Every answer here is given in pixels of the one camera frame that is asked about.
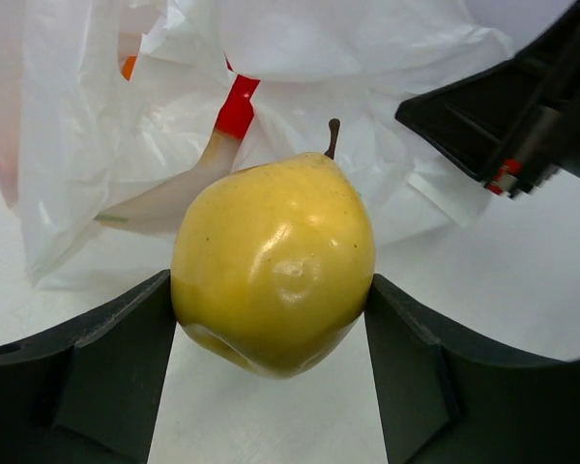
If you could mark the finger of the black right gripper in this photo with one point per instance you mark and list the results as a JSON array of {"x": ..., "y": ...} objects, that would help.
[{"x": 516, "y": 124}]

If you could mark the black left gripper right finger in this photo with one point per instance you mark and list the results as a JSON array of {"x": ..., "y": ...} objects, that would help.
[{"x": 447, "y": 394}]

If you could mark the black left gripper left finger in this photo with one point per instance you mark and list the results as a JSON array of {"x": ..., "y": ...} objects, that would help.
[{"x": 88, "y": 390}]

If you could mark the white plastic bag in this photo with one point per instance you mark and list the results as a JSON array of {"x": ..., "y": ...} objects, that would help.
[{"x": 76, "y": 138}]

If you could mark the yellow fake banana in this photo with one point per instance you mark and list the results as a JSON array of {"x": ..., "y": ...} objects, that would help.
[{"x": 168, "y": 201}]

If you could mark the orange fake fruit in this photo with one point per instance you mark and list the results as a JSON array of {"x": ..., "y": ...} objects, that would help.
[{"x": 127, "y": 67}]

